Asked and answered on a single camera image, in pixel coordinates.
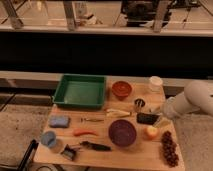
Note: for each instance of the black eraser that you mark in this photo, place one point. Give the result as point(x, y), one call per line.
point(148, 119)

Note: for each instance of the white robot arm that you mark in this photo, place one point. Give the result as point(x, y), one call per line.
point(197, 95)

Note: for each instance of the small metal cup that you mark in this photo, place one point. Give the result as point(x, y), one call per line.
point(139, 103)

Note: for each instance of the blue plastic cup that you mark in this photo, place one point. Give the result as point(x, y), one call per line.
point(48, 139)

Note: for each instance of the orange-red bowl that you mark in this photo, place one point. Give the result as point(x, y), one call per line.
point(121, 89)

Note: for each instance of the peeled banana toy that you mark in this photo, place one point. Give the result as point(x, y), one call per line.
point(117, 113)

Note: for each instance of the green plastic tray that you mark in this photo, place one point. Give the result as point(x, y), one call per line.
point(80, 91)

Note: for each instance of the small brass spoon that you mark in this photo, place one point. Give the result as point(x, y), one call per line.
point(91, 120)

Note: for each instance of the orange carrot toy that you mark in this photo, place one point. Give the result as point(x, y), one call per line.
point(84, 132)

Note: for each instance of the wooden board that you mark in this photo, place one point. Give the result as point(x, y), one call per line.
point(145, 154)

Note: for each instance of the blue sponge block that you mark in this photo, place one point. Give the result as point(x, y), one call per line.
point(59, 121)

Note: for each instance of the yellow-red apple toy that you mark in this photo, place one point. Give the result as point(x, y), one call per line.
point(151, 132)

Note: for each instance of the black binder clip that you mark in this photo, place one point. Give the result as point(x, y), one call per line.
point(69, 152)

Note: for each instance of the dark red grape bunch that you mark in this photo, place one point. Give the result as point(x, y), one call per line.
point(169, 149)

